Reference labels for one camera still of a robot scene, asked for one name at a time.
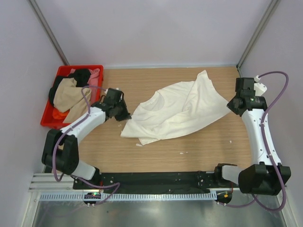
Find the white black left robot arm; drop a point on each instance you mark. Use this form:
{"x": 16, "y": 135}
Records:
{"x": 61, "y": 150}

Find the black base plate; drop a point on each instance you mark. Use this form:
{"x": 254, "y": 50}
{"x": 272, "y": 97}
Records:
{"x": 163, "y": 182}

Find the black t-shirt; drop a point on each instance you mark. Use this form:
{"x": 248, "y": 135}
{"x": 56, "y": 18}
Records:
{"x": 80, "y": 75}

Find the orange t-shirt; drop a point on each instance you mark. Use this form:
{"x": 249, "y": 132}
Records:
{"x": 56, "y": 114}

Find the white t-shirt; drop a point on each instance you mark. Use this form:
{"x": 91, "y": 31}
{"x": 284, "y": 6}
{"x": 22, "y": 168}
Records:
{"x": 176, "y": 111}

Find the aluminium rail frame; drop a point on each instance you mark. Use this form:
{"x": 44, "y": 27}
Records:
{"x": 231, "y": 209}

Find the grey metal corner post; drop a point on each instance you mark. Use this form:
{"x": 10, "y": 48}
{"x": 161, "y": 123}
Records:
{"x": 47, "y": 29}

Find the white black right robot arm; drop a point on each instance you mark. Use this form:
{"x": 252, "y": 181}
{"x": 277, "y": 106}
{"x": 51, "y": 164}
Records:
{"x": 266, "y": 175}

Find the grey right corner post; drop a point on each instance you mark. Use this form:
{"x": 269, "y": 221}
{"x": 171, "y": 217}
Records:
{"x": 258, "y": 31}

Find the beige t-shirt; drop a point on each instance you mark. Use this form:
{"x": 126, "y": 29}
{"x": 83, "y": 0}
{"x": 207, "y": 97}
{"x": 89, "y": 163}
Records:
{"x": 69, "y": 98}

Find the pink t-shirt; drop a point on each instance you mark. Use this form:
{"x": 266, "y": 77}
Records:
{"x": 93, "y": 81}

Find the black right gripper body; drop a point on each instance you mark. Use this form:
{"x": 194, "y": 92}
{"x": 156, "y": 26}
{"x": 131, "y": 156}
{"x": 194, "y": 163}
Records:
{"x": 231, "y": 105}

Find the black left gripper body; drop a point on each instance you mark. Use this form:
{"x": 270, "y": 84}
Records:
{"x": 121, "y": 113}

